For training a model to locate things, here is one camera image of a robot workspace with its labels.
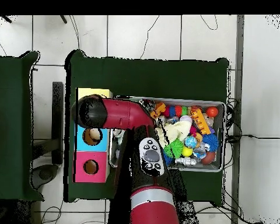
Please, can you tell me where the dark green table cloth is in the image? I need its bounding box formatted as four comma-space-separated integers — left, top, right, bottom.
63, 50, 230, 207
0, 50, 45, 202

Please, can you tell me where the orange toy brick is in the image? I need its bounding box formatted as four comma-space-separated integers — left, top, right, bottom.
150, 101, 166, 118
190, 108, 211, 135

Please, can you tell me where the blue globe ball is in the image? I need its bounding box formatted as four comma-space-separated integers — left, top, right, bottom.
184, 135, 198, 149

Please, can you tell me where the black upright panel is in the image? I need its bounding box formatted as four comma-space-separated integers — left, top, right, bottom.
51, 81, 64, 165

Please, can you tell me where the grey round stand base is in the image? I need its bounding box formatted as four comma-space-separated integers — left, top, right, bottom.
30, 163, 60, 190

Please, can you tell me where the crushed black red can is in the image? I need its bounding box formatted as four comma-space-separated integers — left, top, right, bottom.
142, 99, 156, 113

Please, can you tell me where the black power cable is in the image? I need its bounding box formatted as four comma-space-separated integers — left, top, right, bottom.
225, 134, 280, 144

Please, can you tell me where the shallow mesh bin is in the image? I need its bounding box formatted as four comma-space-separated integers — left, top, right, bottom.
108, 95, 226, 173

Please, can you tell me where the cream waffle cloth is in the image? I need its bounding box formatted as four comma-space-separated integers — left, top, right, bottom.
156, 120, 192, 148

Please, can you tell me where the wooden box with three holes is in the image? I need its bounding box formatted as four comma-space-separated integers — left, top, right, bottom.
73, 87, 114, 183

